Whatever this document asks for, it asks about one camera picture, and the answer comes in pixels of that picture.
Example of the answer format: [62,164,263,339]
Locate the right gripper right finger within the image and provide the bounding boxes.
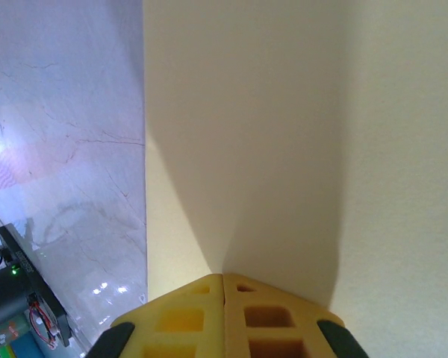
[223,272,371,358]

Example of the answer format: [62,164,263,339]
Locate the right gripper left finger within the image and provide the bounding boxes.
[84,274,225,358]

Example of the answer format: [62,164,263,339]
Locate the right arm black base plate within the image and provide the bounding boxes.
[0,222,74,348]

